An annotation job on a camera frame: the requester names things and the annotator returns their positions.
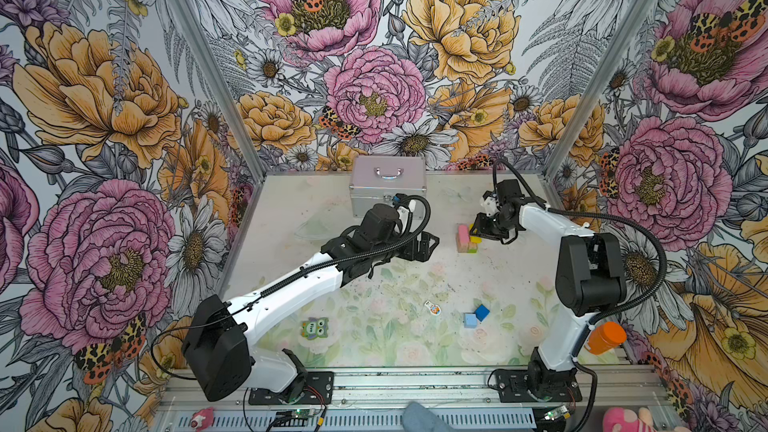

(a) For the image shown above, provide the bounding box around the dark blue wood cube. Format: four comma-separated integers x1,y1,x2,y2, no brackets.
474,305,490,322

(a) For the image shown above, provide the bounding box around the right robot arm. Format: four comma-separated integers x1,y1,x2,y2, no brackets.
470,179,627,400

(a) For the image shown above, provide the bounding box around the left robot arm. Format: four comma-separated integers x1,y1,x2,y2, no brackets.
182,194,439,403

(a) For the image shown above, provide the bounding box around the small orange white toy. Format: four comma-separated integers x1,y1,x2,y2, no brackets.
424,300,441,316

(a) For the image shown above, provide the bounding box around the silver first aid case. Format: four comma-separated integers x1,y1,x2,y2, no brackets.
349,155,427,218

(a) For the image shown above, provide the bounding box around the light blue wood cube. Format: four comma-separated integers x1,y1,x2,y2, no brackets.
463,313,478,329

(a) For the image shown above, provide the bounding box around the clear glass bowl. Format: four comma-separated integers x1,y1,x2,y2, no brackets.
294,207,360,245

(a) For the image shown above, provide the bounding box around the owl sticker toy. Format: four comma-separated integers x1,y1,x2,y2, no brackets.
301,317,329,340

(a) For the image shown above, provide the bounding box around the orange pill bottle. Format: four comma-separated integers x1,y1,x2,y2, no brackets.
585,321,627,355

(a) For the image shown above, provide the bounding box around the grey blue cloth object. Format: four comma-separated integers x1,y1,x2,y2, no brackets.
402,402,454,432

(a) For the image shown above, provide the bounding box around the pink plush toy right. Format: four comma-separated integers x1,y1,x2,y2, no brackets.
602,407,691,432

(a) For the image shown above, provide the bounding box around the pink toy left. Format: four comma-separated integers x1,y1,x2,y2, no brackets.
189,407,214,432

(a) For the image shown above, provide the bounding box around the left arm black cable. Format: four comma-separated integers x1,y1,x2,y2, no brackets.
149,193,433,382

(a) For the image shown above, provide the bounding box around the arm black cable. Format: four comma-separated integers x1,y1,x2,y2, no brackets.
491,158,668,432
149,193,433,382

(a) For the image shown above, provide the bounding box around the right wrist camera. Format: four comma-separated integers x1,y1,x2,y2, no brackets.
480,191,499,217

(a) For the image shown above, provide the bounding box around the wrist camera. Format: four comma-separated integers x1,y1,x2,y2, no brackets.
480,191,499,217
392,193,417,213

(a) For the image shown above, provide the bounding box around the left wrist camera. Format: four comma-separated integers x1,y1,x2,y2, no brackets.
392,193,417,213

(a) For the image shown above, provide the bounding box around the aluminium front rail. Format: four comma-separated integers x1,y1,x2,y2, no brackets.
149,364,683,431

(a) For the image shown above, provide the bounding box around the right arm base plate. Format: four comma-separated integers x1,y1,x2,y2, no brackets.
487,368,583,403

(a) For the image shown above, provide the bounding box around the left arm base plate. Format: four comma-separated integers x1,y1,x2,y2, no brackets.
247,370,335,406

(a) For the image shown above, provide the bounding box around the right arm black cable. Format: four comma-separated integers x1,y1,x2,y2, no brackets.
491,158,668,432

